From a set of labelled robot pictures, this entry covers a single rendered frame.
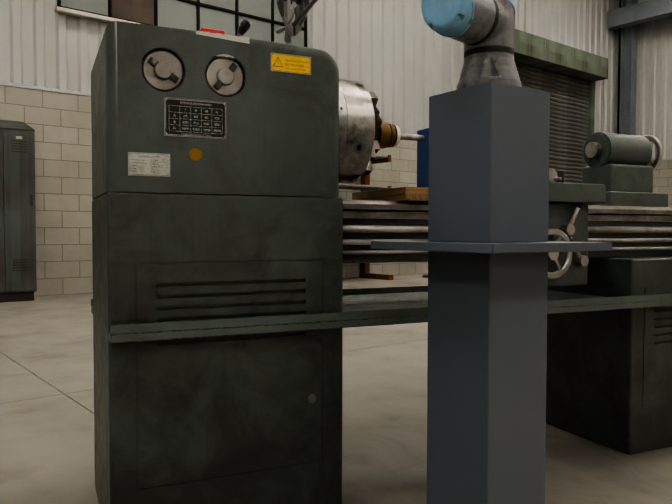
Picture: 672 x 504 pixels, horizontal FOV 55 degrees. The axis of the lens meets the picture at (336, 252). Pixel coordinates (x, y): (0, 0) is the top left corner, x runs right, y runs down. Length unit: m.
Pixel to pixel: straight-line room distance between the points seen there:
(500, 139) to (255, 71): 0.63
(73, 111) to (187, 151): 6.97
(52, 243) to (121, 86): 6.82
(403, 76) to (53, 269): 6.63
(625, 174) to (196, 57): 1.66
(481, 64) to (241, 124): 0.59
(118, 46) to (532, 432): 1.31
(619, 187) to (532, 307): 1.15
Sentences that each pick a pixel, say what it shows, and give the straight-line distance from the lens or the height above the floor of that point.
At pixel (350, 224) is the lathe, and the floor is 0.79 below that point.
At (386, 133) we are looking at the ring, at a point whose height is 1.08.
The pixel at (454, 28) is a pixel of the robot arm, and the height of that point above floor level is 1.21.
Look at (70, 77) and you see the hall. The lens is 8.70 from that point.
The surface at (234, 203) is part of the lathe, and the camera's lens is 1.64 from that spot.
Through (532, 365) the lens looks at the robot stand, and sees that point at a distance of 1.60.
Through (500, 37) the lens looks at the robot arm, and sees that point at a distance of 1.61.
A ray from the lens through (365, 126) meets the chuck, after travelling 1.91.
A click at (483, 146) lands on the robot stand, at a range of 1.48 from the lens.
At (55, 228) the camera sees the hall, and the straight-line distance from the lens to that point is 8.39.
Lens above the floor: 0.78
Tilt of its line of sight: 2 degrees down
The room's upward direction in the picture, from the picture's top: straight up
